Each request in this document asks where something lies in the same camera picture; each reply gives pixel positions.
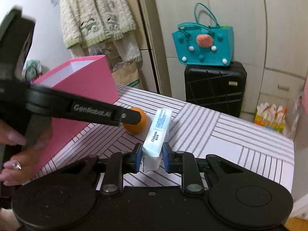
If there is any light blue mask packet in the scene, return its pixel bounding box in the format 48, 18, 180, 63
142, 108, 173, 172

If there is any black suitcase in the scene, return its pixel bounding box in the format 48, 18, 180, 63
184, 61, 248, 118

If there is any pink cardboard box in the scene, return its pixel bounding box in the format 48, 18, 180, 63
32, 55, 119, 174

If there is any person's left hand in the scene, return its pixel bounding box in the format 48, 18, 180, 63
0, 120, 52, 186

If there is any cream fuzzy jacket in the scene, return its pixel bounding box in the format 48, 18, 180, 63
59, 0, 136, 49

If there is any striped tablecloth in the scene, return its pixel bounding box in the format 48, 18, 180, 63
34, 83, 295, 193

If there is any clear plastic bag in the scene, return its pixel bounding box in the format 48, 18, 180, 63
285, 94, 304, 140

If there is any orange pom ball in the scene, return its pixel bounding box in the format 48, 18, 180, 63
123, 107, 147, 134

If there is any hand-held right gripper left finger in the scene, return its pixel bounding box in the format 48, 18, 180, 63
58, 143, 142, 196

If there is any beige wardrobe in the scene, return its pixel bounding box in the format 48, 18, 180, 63
135, 0, 308, 135

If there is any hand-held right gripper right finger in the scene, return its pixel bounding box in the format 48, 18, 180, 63
162, 142, 244, 196

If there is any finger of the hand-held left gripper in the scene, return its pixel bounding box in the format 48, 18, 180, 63
112, 105, 142, 127

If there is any teal felt handbag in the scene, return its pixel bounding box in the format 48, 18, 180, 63
172, 3, 234, 66

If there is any brown paper bag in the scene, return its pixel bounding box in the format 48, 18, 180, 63
111, 61, 140, 89

